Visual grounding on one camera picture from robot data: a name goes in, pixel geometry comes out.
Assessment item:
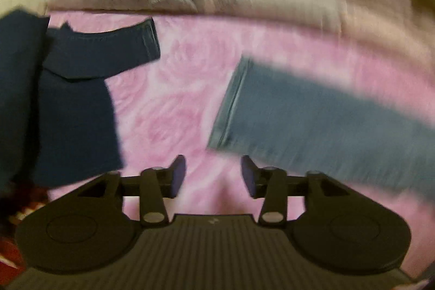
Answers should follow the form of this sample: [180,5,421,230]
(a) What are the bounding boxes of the pink floral blanket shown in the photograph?
[34,10,435,284]

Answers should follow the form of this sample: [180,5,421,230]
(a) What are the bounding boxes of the navy blue shirt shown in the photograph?
[0,9,161,195]

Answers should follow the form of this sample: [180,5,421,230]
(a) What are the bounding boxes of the red knit sweater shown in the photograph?
[0,183,50,280]

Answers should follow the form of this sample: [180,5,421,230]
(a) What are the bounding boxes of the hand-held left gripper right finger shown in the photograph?
[241,155,350,227]

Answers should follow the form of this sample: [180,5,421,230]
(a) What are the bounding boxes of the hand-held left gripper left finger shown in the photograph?
[77,155,187,227]

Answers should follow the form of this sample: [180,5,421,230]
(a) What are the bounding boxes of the blue jeans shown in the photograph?
[207,55,435,202]

